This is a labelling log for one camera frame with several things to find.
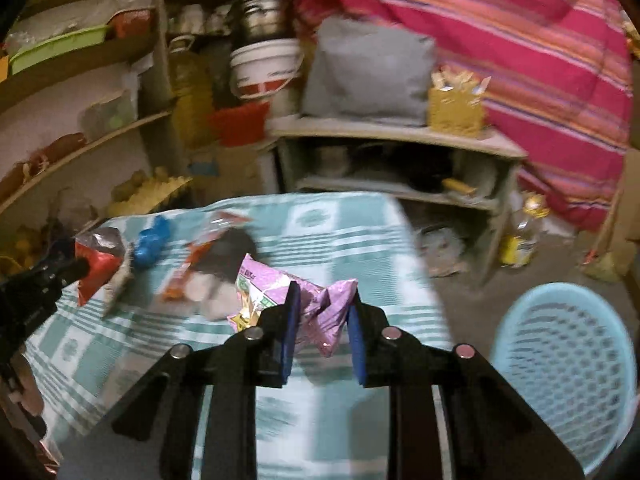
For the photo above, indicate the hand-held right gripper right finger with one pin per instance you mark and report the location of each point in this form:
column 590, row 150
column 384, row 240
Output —
column 356, row 350

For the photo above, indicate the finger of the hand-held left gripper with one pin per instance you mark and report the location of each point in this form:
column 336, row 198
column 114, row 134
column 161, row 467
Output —
column 152, row 242
column 67, row 265

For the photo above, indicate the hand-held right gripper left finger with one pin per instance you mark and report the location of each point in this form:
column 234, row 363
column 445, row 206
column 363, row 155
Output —
column 290, row 340

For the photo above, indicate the red snack wrapper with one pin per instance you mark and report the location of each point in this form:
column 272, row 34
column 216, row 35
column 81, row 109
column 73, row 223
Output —
column 97, row 270

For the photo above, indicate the purple snack packet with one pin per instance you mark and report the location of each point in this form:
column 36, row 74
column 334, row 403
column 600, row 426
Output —
column 320, row 310

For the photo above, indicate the clear packet with red print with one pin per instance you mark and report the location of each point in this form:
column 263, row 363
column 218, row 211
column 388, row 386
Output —
column 200, row 250

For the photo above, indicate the black and white pouch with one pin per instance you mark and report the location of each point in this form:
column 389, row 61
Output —
column 230, row 255

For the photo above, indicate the light blue plastic basket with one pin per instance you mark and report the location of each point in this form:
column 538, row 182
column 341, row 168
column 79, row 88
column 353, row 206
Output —
column 565, row 360

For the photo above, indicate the person's left forearm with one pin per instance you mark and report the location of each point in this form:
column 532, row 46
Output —
column 30, row 385

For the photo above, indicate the yellow egg tray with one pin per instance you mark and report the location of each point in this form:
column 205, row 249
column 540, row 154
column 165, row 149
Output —
column 150, row 195

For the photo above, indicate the silver printed packet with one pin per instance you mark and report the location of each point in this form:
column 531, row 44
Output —
column 119, row 285

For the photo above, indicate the cardboard box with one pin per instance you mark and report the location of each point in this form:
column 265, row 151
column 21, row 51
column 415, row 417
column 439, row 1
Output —
column 240, row 170

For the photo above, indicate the green checkered tablecloth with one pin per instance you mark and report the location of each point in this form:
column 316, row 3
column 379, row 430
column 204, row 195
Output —
column 325, row 230

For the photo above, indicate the sweet potato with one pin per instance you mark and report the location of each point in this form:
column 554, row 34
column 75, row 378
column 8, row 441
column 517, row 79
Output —
column 62, row 145

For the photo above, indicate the clear plastic bags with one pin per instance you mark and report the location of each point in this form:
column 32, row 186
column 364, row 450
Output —
column 440, row 250

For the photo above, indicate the green box in plastic bag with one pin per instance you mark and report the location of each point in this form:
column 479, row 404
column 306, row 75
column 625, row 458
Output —
column 110, row 115

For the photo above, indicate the red scalloped plastic basket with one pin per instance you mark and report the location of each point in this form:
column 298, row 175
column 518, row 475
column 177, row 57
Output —
column 237, row 125

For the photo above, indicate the yellow oil jug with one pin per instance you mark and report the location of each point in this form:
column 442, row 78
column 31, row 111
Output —
column 190, row 95

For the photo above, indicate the wooden shelf unit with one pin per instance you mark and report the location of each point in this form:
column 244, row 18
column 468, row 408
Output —
column 100, row 65

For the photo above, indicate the clear oil bottle yellow label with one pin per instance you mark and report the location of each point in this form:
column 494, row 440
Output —
column 522, row 240

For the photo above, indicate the white plastic bucket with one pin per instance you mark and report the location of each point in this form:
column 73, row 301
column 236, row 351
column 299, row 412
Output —
column 265, row 67

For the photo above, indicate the green plastic tray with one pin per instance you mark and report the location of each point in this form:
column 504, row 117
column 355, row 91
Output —
column 55, row 50

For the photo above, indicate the wooden side cabinet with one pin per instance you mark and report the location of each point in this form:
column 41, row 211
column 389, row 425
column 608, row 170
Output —
column 400, row 135

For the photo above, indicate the small red plastic basket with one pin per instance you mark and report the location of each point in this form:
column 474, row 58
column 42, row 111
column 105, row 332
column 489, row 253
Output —
column 131, row 22

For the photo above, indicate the steel cooking pot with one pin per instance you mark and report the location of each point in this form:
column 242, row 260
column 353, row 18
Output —
column 262, row 17

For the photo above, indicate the wooden chopstick holder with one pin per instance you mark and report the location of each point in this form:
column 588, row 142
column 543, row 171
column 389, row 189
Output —
column 455, row 110

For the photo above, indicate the straw broom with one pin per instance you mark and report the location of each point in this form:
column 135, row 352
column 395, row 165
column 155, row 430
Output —
column 607, row 267

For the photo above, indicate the red striped cloth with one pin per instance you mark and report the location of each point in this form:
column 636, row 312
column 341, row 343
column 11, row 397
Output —
column 500, row 60

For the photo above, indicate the yellow dried bundle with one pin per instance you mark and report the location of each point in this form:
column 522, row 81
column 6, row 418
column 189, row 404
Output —
column 631, row 35

